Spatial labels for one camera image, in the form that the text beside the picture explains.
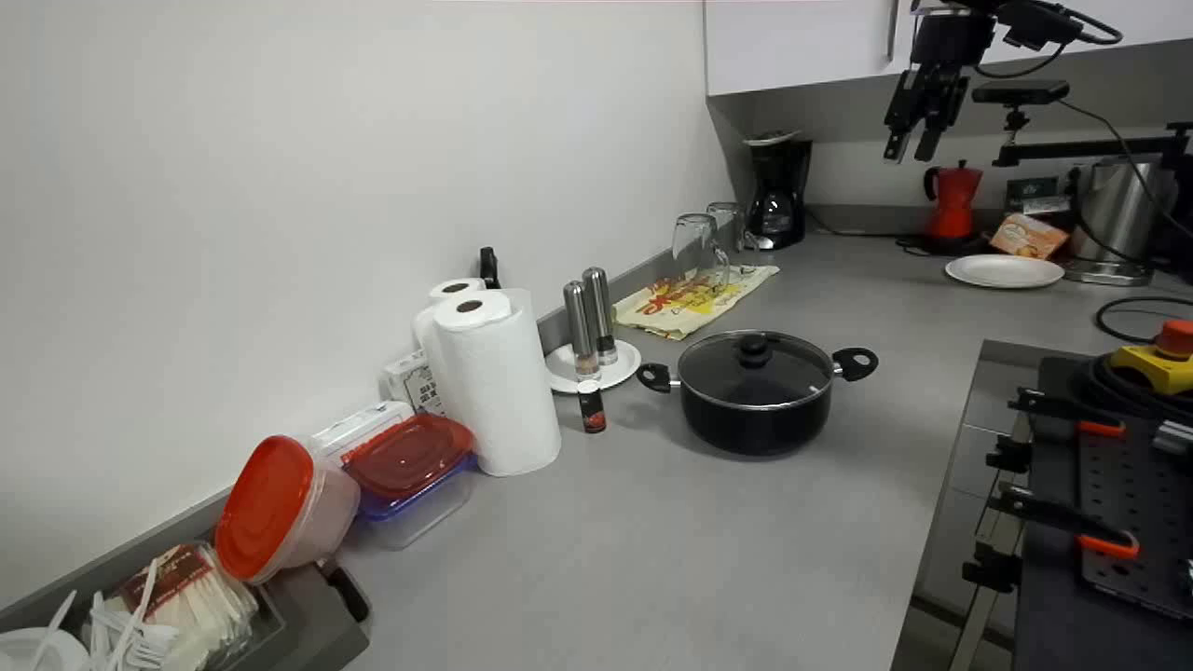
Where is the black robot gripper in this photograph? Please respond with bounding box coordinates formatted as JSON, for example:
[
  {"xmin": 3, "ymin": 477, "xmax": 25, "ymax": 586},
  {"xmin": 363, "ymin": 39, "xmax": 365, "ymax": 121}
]
[{"xmin": 885, "ymin": 6, "xmax": 999, "ymax": 164}]

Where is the glass pot lid black knob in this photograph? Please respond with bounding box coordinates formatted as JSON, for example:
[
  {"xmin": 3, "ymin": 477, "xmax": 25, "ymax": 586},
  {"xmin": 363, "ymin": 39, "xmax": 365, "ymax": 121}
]
[{"xmin": 675, "ymin": 324, "xmax": 837, "ymax": 411}]

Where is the red moka pot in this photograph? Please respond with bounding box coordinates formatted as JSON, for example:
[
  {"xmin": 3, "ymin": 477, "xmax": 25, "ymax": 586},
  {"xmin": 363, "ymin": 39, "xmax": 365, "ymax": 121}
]
[{"xmin": 921, "ymin": 155, "xmax": 989, "ymax": 244}]

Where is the black cooking pot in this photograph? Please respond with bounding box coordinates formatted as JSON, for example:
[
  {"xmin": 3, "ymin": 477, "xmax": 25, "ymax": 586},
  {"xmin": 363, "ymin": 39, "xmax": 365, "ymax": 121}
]
[{"xmin": 634, "ymin": 326, "xmax": 885, "ymax": 462}]

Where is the orange paper packet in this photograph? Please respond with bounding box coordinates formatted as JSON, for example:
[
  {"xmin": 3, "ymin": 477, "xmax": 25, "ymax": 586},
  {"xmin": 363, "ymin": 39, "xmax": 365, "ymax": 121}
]
[{"xmin": 989, "ymin": 210, "xmax": 1073, "ymax": 264}]

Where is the black coffee maker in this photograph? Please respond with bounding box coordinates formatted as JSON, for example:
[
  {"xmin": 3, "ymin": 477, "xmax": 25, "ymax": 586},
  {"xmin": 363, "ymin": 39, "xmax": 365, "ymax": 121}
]
[{"xmin": 737, "ymin": 129, "xmax": 817, "ymax": 257}]

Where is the white dinner plate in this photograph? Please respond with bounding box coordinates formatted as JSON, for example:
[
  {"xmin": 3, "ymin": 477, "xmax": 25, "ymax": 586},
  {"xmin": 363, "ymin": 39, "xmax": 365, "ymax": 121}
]
[{"xmin": 939, "ymin": 248, "xmax": 1068, "ymax": 295}]

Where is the clear drinking glass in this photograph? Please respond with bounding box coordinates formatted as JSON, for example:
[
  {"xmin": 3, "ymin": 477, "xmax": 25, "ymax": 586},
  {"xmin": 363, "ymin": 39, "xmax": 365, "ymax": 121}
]
[{"xmin": 666, "ymin": 210, "xmax": 728, "ymax": 268}]

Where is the patterned yellow kitchen towel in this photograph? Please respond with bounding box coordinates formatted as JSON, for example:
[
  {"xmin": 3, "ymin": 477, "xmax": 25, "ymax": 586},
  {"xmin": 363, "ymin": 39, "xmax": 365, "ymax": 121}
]
[{"xmin": 610, "ymin": 257, "xmax": 783, "ymax": 345}]

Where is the yellow emergency stop button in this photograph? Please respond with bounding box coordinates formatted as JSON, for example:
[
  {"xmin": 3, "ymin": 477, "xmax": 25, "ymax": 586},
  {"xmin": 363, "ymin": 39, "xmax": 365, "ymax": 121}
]
[{"xmin": 1106, "ymin": 315, "xmax": 1193, "ymax": 397}]

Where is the steel spice grinder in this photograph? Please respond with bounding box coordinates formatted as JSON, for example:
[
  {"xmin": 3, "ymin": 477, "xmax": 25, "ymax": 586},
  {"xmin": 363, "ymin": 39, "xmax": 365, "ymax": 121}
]
[
  {"xmin": 558, "ymin": 280, "xmax": 601, "ymax": 372},
  {"xmin": 583, "ymin": 264, "xmax": 624, "ymax": 364}
]

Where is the small white saucer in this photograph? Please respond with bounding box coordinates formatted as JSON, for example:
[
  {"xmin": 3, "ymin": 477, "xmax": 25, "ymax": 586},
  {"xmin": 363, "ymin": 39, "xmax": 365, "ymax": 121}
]
[{"xmin": 545, "ymin": 334, "xmax": 647, "ymax": 397}]

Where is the small red-capped spice bottle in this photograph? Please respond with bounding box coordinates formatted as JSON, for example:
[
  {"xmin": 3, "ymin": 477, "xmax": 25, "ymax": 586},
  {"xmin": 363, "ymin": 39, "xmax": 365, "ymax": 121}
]
[{"xmin": 579, "ymin": 392, "xmax": 610, "ymax": 441}]

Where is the large white paper towel roll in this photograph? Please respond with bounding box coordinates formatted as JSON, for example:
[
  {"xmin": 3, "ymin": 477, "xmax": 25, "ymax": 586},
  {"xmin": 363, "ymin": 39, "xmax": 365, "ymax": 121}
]
[{"xmin": 425, "ymin": 288, "xmax": 566, "ymax": 480}]

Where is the small white paper towel roll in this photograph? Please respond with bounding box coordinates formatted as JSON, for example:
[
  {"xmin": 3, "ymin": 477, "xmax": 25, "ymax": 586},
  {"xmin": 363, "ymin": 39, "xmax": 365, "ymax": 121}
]
[{"xmin": 415, "ymin": 270, "xmax": 493, "ymax": 359}]

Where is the red-lidded flat food container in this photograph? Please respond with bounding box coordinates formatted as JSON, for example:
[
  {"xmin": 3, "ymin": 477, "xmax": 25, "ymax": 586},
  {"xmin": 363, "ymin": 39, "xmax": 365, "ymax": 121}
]
[{"xmin": 334, "ymin": 411, "xmax": 482, "ymax": 555}]

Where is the white flat box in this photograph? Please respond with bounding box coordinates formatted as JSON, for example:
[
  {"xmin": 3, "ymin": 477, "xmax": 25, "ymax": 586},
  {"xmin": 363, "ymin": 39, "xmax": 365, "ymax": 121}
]
[{"xmin": 307, "ymin": 393, "xmax": 415, "ymax": 459}]

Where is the orange-lidded round plastic container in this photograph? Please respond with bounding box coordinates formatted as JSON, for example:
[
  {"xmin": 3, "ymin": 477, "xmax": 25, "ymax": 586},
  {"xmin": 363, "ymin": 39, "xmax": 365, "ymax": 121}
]
[{"xmin": 209, "ymin": 431, "xmax": 365, "ymax": 589}]

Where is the grey utensil tray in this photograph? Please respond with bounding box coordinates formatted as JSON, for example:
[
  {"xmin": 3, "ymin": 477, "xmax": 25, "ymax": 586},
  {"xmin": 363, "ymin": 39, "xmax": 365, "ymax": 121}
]
[{"xmin": 0, "ymin": 539, "xmax": 374, "ymax": 671}]

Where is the pack of white plastic cutlery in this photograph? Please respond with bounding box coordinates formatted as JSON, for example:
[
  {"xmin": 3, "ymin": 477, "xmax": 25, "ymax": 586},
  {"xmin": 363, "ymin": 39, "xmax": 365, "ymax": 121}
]
[{"xmin": 83, "ymin": 539, "xmax": 267, "ymax": 671}]

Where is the black camera on stand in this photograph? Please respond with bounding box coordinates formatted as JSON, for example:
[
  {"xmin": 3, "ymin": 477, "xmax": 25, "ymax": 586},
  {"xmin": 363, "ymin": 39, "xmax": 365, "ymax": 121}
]
[{"xmin": 970, "ymin": 79, "xmax": 1193, "ymax": 171}]

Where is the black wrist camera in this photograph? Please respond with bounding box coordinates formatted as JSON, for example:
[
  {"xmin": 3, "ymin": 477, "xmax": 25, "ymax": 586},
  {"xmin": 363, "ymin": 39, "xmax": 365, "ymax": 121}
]
[{"xmin": 989, "ymin": 0, "xmax": 1088, "ymax": 56}]

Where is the white wall cabinet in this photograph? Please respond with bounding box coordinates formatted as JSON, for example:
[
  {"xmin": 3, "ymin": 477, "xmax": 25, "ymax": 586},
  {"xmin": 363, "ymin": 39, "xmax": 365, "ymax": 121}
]
[{"xmin": 701, "ymin": 0, "xmax": 1193, "ymax": 99}]

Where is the thin black camera cable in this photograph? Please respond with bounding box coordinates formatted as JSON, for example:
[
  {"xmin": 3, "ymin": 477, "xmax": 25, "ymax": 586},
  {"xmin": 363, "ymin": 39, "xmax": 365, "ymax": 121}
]
[{"xmin": 1054, "ymin": 6, "xmax": 1193, "ymax": 244}]

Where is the black cable loop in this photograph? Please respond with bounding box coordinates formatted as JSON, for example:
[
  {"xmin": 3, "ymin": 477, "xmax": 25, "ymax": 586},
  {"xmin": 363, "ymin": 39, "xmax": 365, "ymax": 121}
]
[{"xmin": 1088, "ymin": 289, "xmax": 1193, "ymax": 345}]

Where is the orange-handled black clamp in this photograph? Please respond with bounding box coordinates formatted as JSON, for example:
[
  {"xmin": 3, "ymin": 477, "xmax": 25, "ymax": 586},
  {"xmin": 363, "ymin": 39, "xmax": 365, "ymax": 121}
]
[
  {"xmin": 984, "ymin": 477, "xmax": 1144, "ymax": 565},
  {"xmin": 1008, "ymin": 385, "xmax": 1133, "ymax": 447}
]

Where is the white wall power socket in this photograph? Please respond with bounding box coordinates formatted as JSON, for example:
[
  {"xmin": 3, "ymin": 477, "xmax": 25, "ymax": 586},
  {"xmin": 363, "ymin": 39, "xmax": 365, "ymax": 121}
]
[{"xmin": 378, "ymin": 345, "xmax": 447, "ymax": 417}]

